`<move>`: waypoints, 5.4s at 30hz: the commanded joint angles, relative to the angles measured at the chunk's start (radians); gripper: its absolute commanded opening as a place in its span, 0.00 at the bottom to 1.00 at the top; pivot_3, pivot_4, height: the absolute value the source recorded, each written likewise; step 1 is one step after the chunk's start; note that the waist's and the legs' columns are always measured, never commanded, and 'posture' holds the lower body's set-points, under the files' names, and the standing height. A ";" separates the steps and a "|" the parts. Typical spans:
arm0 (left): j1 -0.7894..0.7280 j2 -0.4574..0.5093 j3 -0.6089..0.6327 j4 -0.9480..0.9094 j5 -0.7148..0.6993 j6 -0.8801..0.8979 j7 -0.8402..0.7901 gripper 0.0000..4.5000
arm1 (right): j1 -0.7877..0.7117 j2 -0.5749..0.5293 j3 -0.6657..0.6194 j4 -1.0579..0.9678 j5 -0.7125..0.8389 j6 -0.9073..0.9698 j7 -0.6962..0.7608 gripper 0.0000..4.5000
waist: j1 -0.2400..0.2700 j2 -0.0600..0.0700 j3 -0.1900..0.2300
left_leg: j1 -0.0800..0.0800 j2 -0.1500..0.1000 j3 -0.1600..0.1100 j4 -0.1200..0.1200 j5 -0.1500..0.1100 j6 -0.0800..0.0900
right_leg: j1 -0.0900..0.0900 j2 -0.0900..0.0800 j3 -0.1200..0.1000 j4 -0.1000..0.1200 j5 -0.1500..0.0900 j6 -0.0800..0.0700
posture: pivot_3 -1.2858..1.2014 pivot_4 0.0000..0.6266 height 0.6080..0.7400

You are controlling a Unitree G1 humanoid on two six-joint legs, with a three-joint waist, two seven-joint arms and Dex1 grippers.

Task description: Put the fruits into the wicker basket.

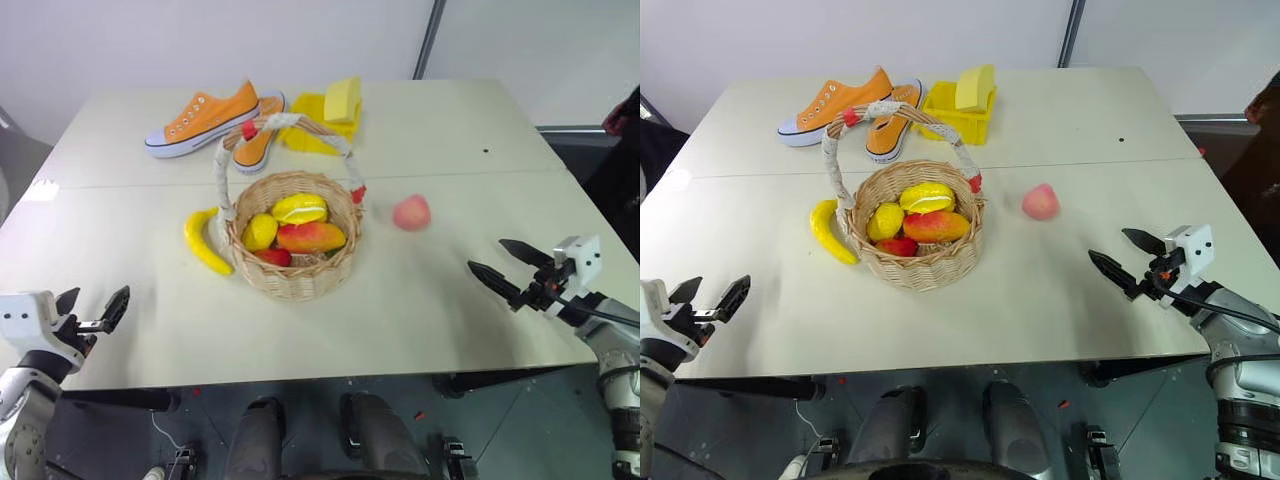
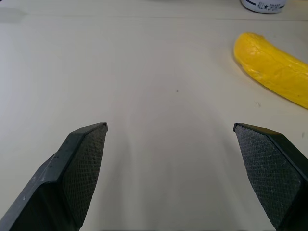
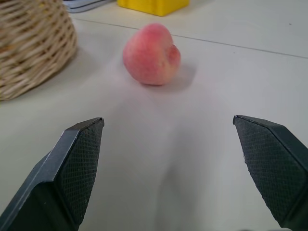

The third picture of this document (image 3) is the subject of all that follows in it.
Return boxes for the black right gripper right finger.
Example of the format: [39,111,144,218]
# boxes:
[232,115,308,231]

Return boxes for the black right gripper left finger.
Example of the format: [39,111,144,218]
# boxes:
[0,117,105,231]

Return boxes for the woven wicker basket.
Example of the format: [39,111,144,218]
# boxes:
[0,0,78,101]

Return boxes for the pink peach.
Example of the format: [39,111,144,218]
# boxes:
[123,23,181,86]

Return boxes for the white flat tray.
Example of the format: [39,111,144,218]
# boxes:
[63,0,116,13]

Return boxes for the yellow plastic box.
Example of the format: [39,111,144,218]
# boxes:
[117,0,190,17]

